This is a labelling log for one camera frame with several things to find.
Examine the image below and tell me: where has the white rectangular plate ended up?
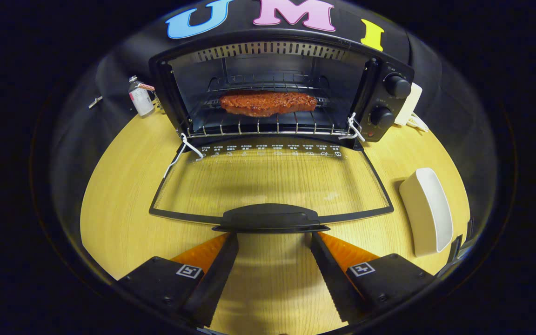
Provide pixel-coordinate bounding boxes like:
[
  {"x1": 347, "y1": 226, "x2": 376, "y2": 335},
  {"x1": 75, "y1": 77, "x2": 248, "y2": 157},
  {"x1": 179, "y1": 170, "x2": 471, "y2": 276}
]
[{"x1": 399, "y1": 167, "x2": 454, "y2": 257}]

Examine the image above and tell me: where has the white toaster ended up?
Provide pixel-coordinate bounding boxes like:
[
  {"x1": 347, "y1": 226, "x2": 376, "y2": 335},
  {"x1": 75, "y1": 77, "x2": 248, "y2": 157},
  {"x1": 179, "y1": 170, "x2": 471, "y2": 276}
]
[{"x1": 395, "y1": 82, "x2": 430, "y2": 133}]

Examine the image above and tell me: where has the clear plastic bottle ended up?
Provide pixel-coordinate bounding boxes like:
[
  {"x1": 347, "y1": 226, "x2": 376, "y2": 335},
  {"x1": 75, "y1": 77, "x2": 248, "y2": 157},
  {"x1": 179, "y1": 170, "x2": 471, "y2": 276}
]
[{"x1": 128, "y1": 75, "x2": 155, "y2": 117}]

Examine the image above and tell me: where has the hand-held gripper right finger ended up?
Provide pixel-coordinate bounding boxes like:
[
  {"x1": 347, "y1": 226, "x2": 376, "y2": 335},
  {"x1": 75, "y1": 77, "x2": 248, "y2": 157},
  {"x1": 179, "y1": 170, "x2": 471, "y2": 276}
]
[{"x1": 310, "y1": 231, "x2": 436, "y2": 324}]

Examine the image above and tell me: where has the red-brown meat slice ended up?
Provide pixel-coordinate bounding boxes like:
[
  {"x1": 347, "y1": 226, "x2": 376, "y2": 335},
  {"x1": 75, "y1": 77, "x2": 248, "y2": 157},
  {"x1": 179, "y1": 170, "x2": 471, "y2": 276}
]
[{"x1": 220, "y1": 91, "x2": 318, "y2": 117}]

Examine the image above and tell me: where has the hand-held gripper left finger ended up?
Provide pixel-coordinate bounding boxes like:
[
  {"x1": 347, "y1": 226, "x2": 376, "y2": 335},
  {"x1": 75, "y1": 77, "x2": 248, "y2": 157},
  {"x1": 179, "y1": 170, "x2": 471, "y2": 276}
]
[{"x1": 118, "y1": 233, "x2": 240, "y2": 328}]

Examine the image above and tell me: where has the black toaster oven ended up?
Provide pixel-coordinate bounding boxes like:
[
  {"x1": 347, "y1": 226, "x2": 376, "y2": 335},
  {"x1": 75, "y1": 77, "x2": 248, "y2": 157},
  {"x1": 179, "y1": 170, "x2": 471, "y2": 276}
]
[{"x1": 149, "y1": 29, "x2": 415, "y2": 233}]

